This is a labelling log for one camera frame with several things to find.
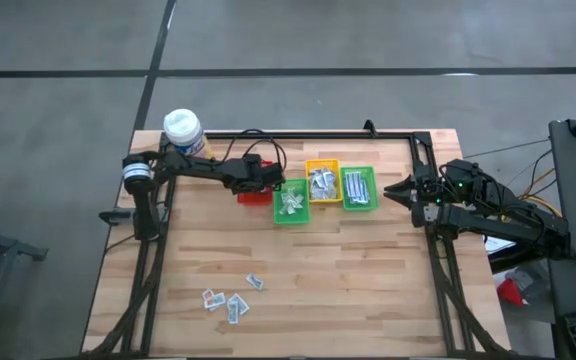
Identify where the red plastic basket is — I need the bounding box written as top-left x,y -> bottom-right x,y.
237,160 -> 275,207

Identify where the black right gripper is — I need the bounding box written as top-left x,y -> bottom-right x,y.
383,159 -> 442,229

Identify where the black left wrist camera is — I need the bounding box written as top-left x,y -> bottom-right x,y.
260,163 -> 287,190

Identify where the white paper sheet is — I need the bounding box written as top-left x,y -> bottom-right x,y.
485,235 -> 518,254

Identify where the black desk beam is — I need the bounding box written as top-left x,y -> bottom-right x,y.
487,248 -> 569,275

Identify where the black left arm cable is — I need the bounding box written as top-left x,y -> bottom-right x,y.
220,128 -> 289,171

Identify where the thin black floor cable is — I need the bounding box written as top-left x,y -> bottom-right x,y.
463,138 -> 552,160

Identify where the grey metal stand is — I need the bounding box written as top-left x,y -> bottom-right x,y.
0,199 -> 49,360

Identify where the red crumpled object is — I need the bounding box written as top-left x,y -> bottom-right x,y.
496,277 -> 529,308

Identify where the yellow plastic basket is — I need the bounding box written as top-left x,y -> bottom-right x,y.
305,158 -> 343,204

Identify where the yellow Lysol wipes canister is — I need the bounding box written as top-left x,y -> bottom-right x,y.
162,108 -> 215,161

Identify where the green plastic basket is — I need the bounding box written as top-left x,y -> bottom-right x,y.
339,165 -> 381,211
272,177 -> 312,226

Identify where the yellow and black cable bundle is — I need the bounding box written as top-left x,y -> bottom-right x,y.
520,149 -> 565,224

